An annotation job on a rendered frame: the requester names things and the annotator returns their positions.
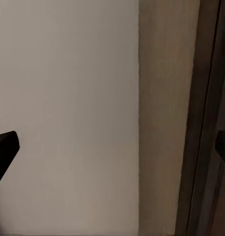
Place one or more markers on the cabinet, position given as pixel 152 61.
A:
pixel 181 109

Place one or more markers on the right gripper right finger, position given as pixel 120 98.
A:
pixel 220 144

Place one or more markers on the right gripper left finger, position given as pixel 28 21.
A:
pixel 9 147

